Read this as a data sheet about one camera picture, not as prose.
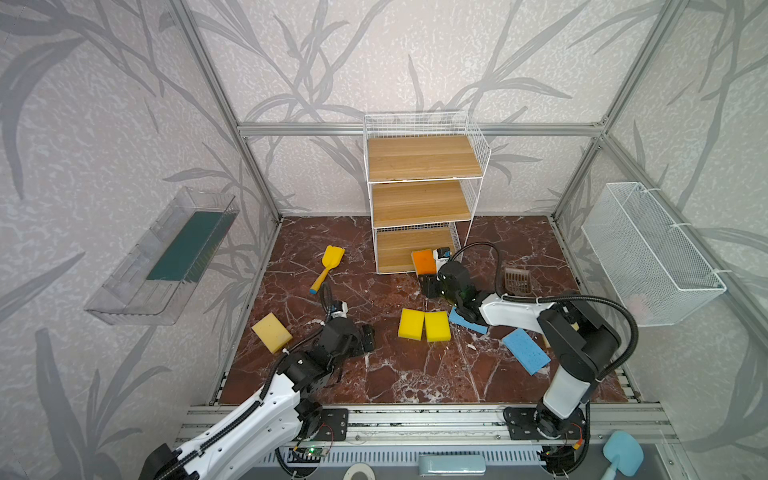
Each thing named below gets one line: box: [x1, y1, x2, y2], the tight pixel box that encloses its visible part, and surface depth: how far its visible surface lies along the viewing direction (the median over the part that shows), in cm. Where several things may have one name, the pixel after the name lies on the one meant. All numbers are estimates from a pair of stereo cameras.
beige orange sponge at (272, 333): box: [251, 312, 293, 354], surface depth 90 cm
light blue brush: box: [600, 431, 644, 480], surface depth 71 cm
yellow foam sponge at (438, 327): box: [424, 311, 451, 342], surface depth 90 cm
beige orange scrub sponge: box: [411, 249, 437, 275], surface depth 96 cm
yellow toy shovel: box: [309, 245, 346, 295], surface depth 108 cm
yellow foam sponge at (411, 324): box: [398, 308, 425, 341], surface depth 92 cm
